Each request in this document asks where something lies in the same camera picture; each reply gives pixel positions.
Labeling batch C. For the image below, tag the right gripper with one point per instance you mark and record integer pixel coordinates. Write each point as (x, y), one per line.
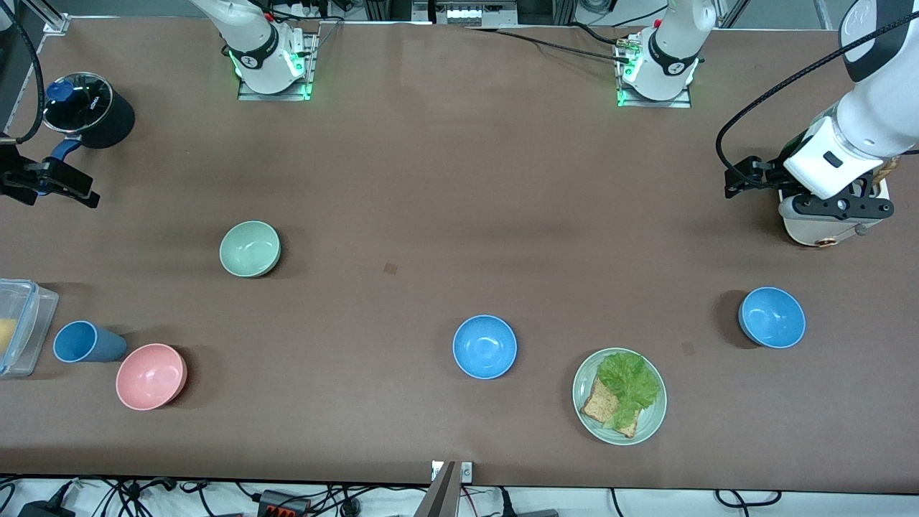
(16, 179)

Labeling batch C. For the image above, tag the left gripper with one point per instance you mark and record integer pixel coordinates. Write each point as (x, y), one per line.
(769, 174)

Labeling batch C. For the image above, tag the blue bowl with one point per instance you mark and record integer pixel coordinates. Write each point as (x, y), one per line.
(773, 317)
(484, 346)

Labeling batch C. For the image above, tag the pale green bowl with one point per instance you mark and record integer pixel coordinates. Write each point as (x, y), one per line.
(248, 248)

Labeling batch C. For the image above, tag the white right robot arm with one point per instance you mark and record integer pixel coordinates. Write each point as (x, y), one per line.
(264, 50)

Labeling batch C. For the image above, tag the pink bowl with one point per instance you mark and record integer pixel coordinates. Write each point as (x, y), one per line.
(149, 377)

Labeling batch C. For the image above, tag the cream white toaster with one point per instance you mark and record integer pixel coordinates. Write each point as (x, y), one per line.
(811, 231)

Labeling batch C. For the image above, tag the glass lid blue knob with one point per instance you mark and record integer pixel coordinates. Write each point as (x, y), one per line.
(79, 104)

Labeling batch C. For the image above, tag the toast slice in toaster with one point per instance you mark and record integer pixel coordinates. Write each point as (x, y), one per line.
(890, 169)

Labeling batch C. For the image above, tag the clear plastic food container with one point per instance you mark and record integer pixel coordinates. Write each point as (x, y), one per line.
(32, 323)

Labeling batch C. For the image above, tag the blue plastic cup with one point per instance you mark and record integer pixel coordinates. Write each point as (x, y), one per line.
(75, 342)

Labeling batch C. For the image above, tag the yellow food item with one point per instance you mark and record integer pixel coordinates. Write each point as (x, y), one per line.
(6, 336)

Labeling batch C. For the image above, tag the green lettuce leaf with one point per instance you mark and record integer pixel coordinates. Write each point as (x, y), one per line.
(629, 380)

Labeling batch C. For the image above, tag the pale green plate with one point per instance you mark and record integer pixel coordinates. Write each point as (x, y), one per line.
(650, 424)

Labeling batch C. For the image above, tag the brown bread slice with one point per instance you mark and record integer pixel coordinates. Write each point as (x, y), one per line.
(597, 406)

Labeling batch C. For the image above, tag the black power adapter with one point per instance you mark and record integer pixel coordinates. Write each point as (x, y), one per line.
(44, 510)

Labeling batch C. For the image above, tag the white electrical device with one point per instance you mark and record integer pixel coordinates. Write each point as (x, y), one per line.
(467, 13)

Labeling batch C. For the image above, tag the black orange power strip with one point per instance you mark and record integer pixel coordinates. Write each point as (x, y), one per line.
(283, 504)

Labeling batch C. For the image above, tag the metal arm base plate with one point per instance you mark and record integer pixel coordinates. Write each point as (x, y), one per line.
(276, 95)
(657, 103)

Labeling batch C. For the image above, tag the aluminium frame profile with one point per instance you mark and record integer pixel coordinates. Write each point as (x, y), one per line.
(52, 16)

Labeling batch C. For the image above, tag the small metal clamp bracket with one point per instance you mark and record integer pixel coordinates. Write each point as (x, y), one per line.
(467, 472)

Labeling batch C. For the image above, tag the grey camera mount pole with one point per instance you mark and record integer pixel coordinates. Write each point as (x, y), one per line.
(439, 495)

